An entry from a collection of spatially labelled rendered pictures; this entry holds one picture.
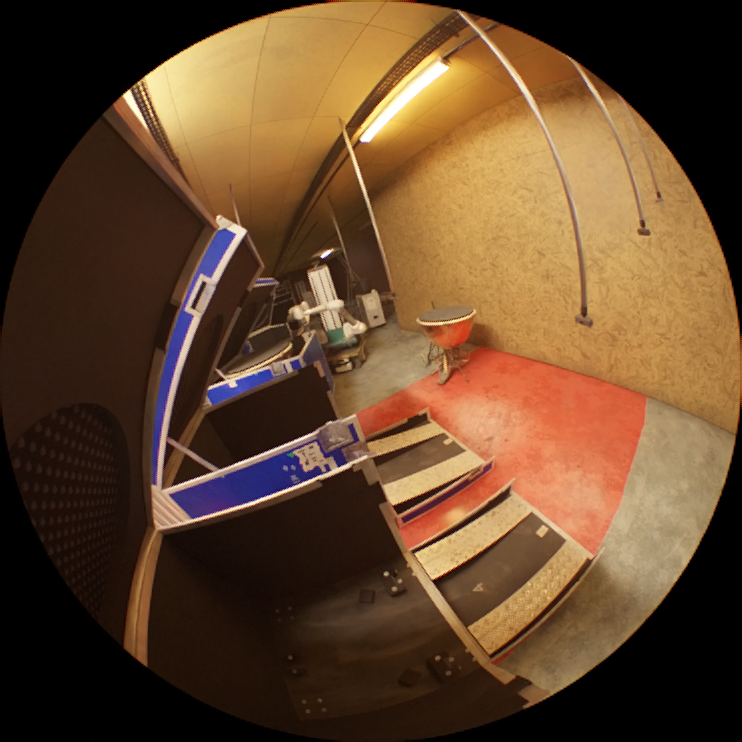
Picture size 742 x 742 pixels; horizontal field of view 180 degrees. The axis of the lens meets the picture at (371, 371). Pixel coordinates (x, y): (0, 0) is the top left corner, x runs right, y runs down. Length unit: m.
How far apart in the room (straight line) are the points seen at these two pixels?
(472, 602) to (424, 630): 0.31
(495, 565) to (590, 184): 3.07
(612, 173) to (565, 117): 0.71
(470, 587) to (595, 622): 0.79
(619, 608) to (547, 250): 3.02
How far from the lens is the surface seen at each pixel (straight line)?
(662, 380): 3.01
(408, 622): 1.29
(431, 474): 1.74
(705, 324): 2.89
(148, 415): 0.70
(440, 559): 1.37
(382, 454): 1.93
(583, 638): 1.62
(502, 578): 1.48
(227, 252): 0.81
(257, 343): 5.88
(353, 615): 1.35
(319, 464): 1.01
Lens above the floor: 1.45
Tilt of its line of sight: 23 degrees down
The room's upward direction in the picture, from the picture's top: 16 degrees counter-clockwise
